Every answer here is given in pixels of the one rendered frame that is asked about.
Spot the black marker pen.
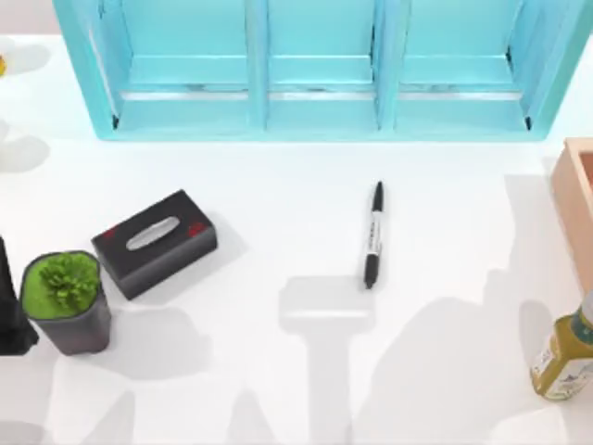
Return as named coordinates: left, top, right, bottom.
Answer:
left=361, top=180, right=385, bottom=291

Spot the black tissue box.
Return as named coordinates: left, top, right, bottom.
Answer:
left=90, top=188, right=220, bottom=301

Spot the light blue rack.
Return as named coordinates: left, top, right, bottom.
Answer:
left=50, top=0, right=593, bottom=144

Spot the grey pot with green plant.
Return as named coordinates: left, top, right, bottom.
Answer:
left=19, top=250, right=112, bottom=357

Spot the salmon-coloured box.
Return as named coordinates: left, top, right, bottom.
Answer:
left=549, top=137, right=593, bottom=298

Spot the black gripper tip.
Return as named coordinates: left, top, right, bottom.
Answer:
left=0, top=236, right=41, bottom=357

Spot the yellow-green bottle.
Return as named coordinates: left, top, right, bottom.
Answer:
left=529, top=287, right=593, bottom=401

